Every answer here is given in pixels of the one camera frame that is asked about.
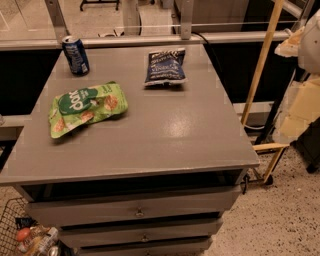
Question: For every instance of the dark blue chip bag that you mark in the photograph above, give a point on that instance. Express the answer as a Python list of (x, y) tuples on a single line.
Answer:
[(165, 67)]

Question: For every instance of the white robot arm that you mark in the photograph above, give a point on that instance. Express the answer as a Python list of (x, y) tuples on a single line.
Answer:
[(301, 104)]

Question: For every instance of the green snack bag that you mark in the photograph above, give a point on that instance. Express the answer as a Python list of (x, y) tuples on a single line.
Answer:
[(85, 106)]

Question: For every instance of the grey drawer cabinet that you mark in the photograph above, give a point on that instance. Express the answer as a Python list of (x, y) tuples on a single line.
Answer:
[(169, 139)]

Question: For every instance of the blue soda can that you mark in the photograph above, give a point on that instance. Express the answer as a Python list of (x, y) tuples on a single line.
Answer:
[(76, 56)]

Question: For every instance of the middle grey drawer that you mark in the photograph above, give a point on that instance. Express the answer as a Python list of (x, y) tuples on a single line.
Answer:
[(141, 233)]

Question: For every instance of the grey drawer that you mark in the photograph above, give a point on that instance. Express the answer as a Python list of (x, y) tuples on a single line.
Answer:
[(134, 206), (156, 248), (141, 233)]

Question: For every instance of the top grey drawer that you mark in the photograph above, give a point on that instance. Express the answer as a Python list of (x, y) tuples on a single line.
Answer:
[(134, 206)]

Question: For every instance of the bottom grey drawer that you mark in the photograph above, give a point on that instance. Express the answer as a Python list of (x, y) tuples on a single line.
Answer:
[(156, 248)]

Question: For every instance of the grey metal railing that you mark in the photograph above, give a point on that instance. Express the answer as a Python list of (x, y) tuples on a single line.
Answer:
[(41, 24)]

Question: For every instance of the white bottle in basket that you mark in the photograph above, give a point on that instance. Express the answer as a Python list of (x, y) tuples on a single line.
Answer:
[(49, 240)]

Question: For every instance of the orange round item in basket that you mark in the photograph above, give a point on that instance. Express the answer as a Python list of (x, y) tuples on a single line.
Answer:
[(22, 234)]

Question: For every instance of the yellow wooden frame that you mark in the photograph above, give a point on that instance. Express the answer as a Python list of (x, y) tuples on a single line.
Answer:
[(276, 148)]

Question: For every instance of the black wire basket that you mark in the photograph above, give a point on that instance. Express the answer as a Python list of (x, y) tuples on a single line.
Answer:
[(13, 219)]

